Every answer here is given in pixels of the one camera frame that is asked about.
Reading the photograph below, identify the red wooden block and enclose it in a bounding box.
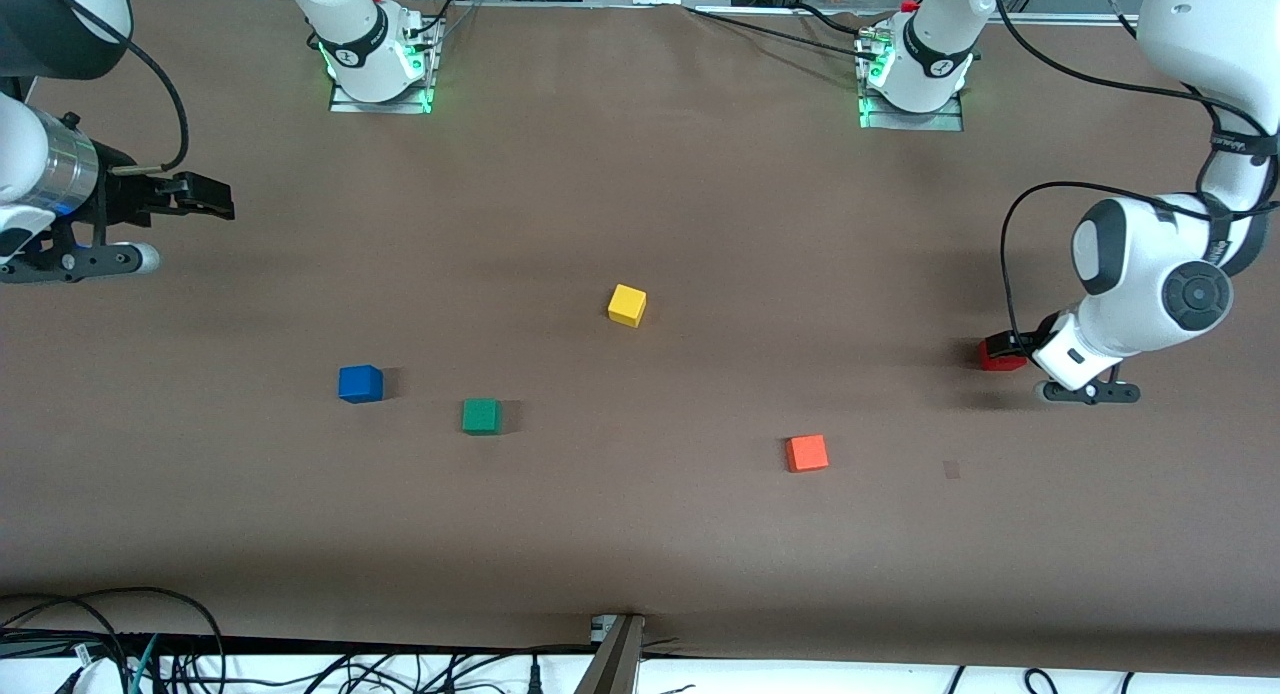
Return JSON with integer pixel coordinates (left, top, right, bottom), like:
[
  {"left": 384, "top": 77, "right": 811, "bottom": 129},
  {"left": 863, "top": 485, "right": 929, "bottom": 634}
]
[{"left": 978, "top": 336, "right": 1029, "bottom": 372}]

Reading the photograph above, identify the orange wooden block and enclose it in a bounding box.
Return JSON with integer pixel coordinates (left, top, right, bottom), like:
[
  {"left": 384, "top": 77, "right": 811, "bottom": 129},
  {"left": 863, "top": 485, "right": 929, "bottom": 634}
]
[{"left": 785, "top": 434, "right": 830, "bottom": 474}]

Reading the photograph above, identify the blue wooden block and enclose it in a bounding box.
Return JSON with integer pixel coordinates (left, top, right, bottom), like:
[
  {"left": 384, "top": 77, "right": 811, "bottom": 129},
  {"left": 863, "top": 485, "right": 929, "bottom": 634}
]
[{"left": 338, "top": 364, "right": 384, "bottom": 405}]

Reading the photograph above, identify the yellow wooden block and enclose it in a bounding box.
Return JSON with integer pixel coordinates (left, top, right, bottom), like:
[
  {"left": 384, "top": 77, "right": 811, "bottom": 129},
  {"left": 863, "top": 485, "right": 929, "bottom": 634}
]
[{"left": 607, "top": 284, "right": 648, "bottom": 329}]

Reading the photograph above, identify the brown table cover sheet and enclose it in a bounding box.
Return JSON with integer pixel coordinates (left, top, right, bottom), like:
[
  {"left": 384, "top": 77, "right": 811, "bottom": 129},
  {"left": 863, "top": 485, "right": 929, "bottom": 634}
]
[{"left": 0, "top": 0, "right": 1280, "bottom": 677}]

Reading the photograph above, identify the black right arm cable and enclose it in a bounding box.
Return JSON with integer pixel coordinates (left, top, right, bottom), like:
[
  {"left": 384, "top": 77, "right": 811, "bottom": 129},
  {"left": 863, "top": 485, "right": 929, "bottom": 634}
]
[{"left": 20, "top": 0, "right": 191, "bottom": 175}]

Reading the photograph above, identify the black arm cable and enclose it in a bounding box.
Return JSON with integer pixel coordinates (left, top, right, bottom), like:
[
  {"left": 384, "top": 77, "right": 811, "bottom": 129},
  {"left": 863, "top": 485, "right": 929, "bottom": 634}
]
[
  {"left": 20, "top": 0, "right": 191, "bottom": 175},
  {"left": 990, "top": 0, "right": 1280, "bottom": 348}
]

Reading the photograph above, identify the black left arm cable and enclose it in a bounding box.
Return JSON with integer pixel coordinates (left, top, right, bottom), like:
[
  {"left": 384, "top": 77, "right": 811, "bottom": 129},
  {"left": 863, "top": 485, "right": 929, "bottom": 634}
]
[{"left": 990, "top": 0, "right": 1280, "bottom": 348}]

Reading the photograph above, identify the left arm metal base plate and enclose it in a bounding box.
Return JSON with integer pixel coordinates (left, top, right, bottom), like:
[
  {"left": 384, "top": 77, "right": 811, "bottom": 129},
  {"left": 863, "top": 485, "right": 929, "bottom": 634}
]
[{"left": 858, "top": 29, "right": 966, "bottom": 132}]

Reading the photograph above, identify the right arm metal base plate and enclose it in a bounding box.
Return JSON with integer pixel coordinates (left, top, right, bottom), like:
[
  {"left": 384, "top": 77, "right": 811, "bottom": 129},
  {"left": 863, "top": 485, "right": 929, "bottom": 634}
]
[{"left": 329, "top": 14, "right": 438, "bottom": 115}]

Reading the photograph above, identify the short black base cable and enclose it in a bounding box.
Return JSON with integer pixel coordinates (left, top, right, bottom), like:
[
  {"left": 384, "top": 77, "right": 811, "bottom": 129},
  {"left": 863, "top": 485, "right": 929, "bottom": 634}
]
[{"left": 790, "top": 2, "right": 876, "bottom": 37}]

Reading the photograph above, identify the long black base cable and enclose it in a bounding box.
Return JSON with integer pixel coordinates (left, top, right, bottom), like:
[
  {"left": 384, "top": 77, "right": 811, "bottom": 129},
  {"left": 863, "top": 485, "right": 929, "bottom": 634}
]
[{"left": 685, "top": 7, "right": 881, "bottom": 61}]

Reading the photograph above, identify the black looping floor cable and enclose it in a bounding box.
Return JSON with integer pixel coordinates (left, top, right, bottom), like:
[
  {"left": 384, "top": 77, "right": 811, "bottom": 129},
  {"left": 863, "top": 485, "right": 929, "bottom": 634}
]
[{"left": 0, "top": 586, "right": 227, "bottom": 694}]

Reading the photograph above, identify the teal floor cable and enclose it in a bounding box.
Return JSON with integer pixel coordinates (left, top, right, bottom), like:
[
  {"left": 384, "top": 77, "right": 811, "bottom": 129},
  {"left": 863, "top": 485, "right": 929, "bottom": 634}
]
[{"left": 126, "top": 634, "right": 161, "bottom": 694}]

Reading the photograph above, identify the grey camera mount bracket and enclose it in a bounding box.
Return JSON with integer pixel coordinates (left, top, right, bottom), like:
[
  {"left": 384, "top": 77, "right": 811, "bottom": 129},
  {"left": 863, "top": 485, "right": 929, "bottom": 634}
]
[{"left": 574, "top": 614, "right": 647, "bottom": 694}]

